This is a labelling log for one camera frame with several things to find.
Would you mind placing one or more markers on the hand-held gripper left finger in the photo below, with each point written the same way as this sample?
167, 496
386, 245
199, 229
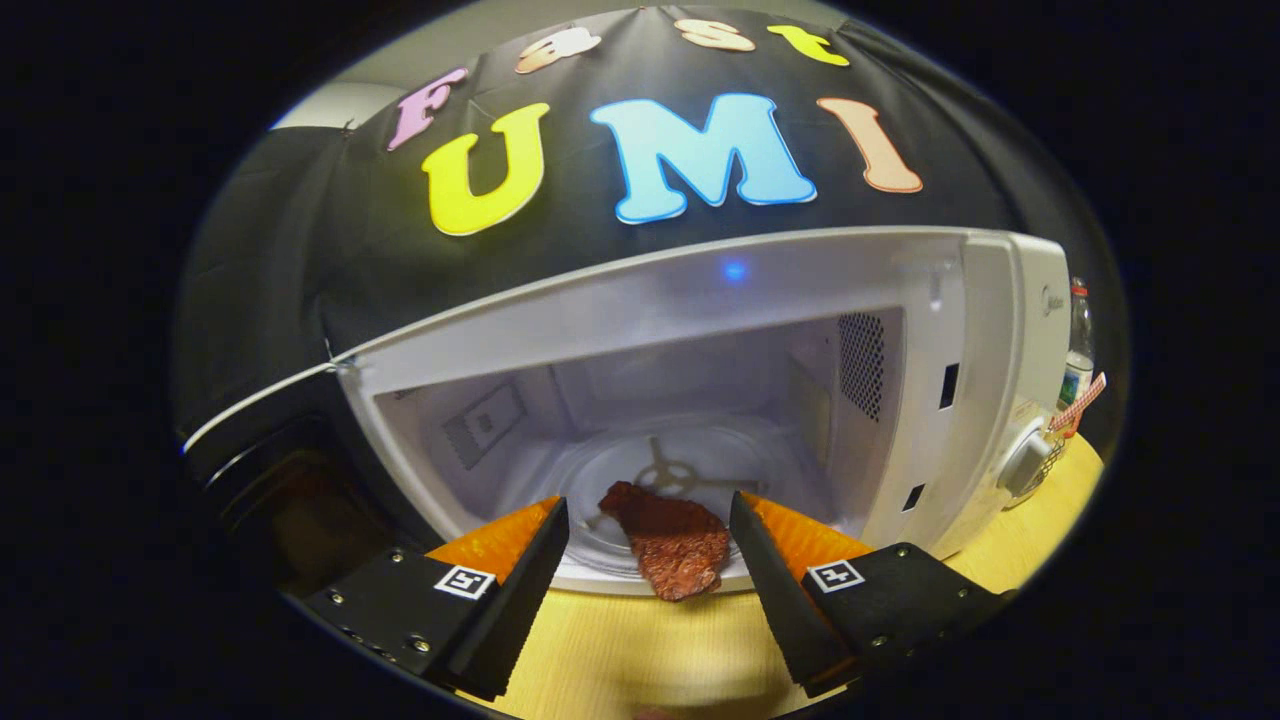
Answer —
520, 600

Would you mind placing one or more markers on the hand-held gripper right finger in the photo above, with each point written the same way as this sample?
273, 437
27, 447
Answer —
780, 600

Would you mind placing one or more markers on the red meat piece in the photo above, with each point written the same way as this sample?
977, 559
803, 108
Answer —
680, 550

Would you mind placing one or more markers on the white toaster oven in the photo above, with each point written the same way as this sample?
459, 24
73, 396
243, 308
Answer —
700, 300

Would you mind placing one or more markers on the red checkered straw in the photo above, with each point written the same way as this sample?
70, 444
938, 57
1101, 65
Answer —
1080, 400

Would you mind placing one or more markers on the clear plastic bottle red label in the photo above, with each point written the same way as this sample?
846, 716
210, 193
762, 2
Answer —
1080, 340

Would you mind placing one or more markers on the black backdrop cloth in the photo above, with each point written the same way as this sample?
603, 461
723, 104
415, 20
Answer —
350, 230

